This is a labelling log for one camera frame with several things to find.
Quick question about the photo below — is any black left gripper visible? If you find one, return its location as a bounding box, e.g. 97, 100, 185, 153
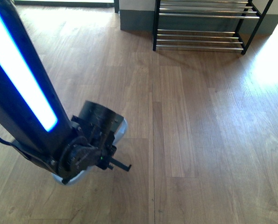
59, 101, 124, 184

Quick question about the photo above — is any light blue slipper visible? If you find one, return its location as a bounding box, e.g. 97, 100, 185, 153
52, 119, 131, 186

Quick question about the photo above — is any black metal shoe rack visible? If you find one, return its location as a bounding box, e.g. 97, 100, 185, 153
153, 0, 273, 55

